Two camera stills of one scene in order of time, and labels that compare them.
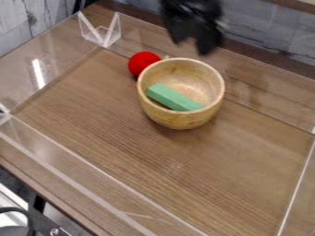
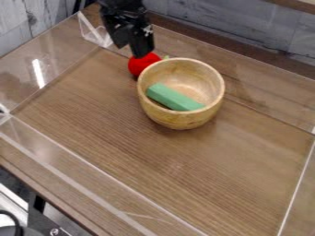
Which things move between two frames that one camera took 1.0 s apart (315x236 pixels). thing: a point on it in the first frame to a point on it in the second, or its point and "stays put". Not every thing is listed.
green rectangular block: x=174 y=99 stays put
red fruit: x=141 y=60 stays put
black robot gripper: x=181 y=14 to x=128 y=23
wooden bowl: x=192 y=76 stays put
